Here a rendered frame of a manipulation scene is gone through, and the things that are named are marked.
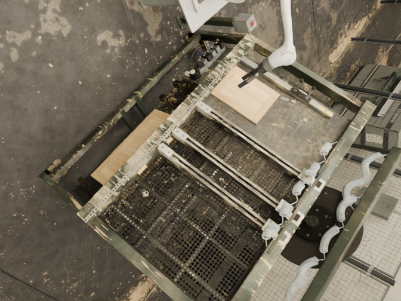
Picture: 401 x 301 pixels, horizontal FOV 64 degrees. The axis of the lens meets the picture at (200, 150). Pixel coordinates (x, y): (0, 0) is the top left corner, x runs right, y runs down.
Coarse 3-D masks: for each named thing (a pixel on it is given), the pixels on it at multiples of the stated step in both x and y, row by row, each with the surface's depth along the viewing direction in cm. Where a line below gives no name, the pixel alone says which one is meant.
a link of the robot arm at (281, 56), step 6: (282, 48) 210; (288, 48) 209; (270, 54) 217; (276, 54) 212; (282, 54) 210; (288, 54) 209; (270, 60) 216; (276, 60) 213; (282, 60) 212; (288, 60) 216; (276, 66) 218
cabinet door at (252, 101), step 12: (240, 72) 291; (228, 84) 286; (252, 84) 287; (264, 84) 287; (216, 96) 281; (228, 96) 281; (240, 96) 282; (252, 96) 282; (264, 96) 282; (276, 96) 282; (240, 108) 277; (252, 108) 277; (264, 108) 277; (252, 120) 272
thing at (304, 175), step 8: (200, 104) 271; (200, 112) 275; (208, 112) 268; (216, 112) 268; (216, 120) 267; (224, 120) 266; (224, 128) 268; (232, 128) 263; (240, 128) 263; (240, 136) 260; (248, 136) 261; (248, 144) 262; (256, 144) 259; (264, 152) 256; (272, 152) 256; (272, 160) 256; (280, 160) 255; (280, 168) 257; (288, 168) 251; (296, 168) 251; (304, 168) 247; (296, 176) 250; (304, 176) 245; (312, 176) 233; (304, 184) 251; (312, 184) 243
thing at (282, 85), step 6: (240, 60) 295; (246, 60) 294; (252, 66) 291; (270, 78) 287; (276, 78) 287; (276, 84) 288; (282, 84) 285; (288, 90) 283; (294, 96) 284; (306, 102) 280; (312, 102) 279; (312, 108) 280; (318, 108) 276; (324, 108) 277; (324, 114) 276
